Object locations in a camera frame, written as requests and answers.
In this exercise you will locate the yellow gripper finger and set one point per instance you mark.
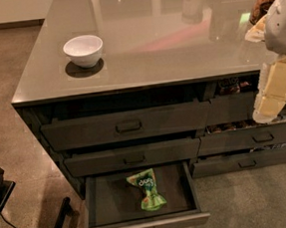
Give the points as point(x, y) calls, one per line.
point(256, 33)
point(271, 97)

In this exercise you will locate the green rice chip bag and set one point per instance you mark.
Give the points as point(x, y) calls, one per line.
point(145, 181)

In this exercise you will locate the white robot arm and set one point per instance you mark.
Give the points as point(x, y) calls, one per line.
point(271, 29)

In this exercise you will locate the snack packets in top drawer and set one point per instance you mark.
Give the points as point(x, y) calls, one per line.
point(237, 85)

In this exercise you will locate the top right drawer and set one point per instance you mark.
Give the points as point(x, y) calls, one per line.
point(232, 108)

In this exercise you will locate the snacks in middle drawer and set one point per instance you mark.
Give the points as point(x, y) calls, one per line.
point(243, 124)

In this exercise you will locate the middle right drawer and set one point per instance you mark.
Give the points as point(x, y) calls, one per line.
point(232, 140)

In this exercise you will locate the grey kitchen island counter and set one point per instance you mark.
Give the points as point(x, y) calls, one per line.
point(156, 53)

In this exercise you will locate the bottom right drawer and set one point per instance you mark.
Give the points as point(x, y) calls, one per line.
point(233, 163)

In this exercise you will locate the top left drawer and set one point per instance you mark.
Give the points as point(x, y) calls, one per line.
point(107, 128)

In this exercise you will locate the open bottom left drawer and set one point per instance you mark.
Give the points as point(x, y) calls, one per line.
point(111, 202)

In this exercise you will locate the middle left drawer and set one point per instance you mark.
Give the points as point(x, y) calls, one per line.
point(131, 157)

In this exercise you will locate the white ceramic bowl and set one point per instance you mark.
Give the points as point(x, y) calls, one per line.
point(85, 51)

